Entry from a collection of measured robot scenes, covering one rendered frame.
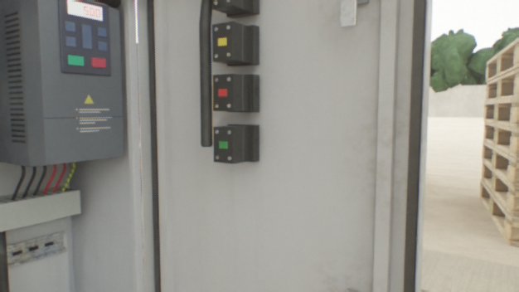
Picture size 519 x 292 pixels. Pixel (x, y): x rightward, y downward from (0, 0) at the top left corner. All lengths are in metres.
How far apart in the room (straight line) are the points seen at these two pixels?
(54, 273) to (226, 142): 0.45
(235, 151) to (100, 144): 0.22
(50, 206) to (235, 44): 0.40
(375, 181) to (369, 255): 0.08
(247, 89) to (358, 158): 0.15
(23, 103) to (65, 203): 0.19
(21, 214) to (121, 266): 0.17
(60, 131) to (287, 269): 0.34
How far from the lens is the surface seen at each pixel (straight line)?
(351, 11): 0.40
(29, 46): 0.57
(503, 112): 2.73
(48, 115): 0.55
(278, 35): 0.48
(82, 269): 0.80
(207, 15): 0.48
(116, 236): 0.69
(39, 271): 0.78
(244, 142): 0.46
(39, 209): 0.68
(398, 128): 0.42
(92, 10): 0.59
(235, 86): 0.45
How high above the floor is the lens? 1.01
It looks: 5 degrees down
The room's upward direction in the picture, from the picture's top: straight up
